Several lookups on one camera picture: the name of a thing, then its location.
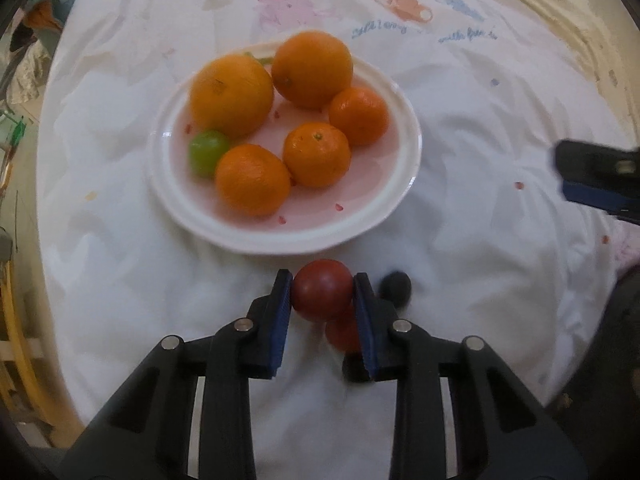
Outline red cherry tomato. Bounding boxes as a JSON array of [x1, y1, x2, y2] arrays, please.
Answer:
[[324, 313, 361, 353], [291, 259, 355, 323]]

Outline small orange tangerine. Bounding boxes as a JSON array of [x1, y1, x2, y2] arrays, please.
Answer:
[[328, 87, 390, 148]]

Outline bumpy orange mandarin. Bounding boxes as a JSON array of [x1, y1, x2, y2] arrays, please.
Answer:
[[282, 122, 352, 188]]

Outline green small fruit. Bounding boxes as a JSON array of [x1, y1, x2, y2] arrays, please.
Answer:
[[188, 130, 230, 178]]

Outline large smooth orange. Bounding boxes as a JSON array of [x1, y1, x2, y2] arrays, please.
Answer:
[[271, 30, 354, 110]]

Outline large oval orange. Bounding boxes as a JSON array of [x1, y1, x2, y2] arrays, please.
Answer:
[[189, 54, 274, 139]]

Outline white cartoon print bedsheet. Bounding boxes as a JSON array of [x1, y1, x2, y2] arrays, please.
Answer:
[[37, 0, 639, 422]]

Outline dark plum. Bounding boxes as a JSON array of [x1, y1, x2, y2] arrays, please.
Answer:
[[378, 271, 412, 310]]

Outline pink strawberry ceramic plate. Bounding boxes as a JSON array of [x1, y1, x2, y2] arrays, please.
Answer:
[[146, 32, 422, 256]]

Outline grey orange cushion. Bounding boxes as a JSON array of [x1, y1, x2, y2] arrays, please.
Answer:
[[22, 0, 126, 57]]

